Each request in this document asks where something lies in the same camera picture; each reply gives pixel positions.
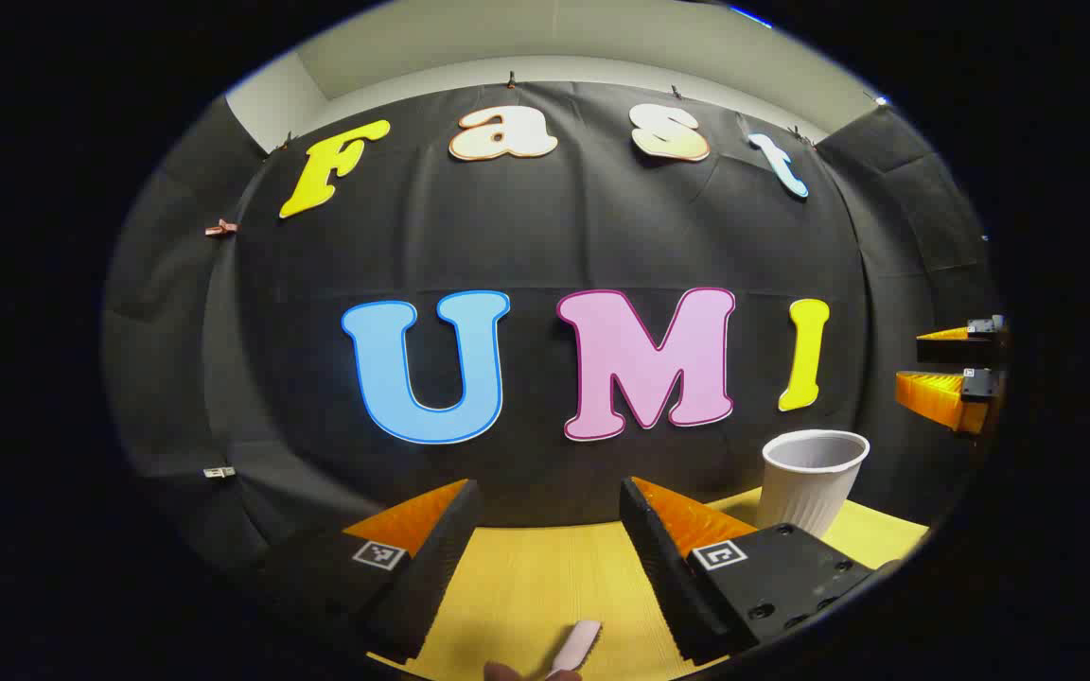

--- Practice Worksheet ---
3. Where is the black backdrop cloth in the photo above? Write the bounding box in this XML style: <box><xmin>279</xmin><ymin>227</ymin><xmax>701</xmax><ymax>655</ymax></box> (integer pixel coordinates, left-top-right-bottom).
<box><xmin>100</xmin><ymin>80</ymin><xmax>1000</xmax><ymax>578</ymax></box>

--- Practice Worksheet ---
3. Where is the white ribbed garbage bin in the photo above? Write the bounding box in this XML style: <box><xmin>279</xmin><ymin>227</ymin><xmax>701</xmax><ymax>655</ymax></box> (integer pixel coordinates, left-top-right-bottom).
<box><xmin>755</xmin><ymin>428</ymin><xmax>871</xmax><ymax>540</ymax></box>

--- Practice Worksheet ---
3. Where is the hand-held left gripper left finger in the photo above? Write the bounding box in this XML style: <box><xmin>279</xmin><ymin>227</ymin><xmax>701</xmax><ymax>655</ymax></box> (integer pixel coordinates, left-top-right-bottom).
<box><xmin>252</xmin><ymin>478</ymin><xmax>482</xmax><ymax>665</ymax></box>

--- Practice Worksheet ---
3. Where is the yellow wooden desktop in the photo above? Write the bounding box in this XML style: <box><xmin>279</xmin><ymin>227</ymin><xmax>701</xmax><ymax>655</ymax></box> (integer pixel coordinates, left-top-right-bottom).
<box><xmin>365</xmin><ymin>487</ymin><xmax>932</xmax><ymax>681</ymax></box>

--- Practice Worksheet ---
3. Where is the small pale purple broom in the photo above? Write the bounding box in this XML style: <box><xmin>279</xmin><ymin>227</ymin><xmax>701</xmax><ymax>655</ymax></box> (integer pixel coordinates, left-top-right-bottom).
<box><xmin>543</xmin><ymin>620</ymin><xmax>603</xmax><ymax>681</ymax></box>

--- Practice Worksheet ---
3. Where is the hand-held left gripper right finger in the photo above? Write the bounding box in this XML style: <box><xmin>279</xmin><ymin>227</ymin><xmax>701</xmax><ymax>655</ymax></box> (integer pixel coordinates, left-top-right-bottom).
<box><xmin>619</xmin><ymin>476</ymin><xmax>901</xmax><ymax>666</ymax></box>

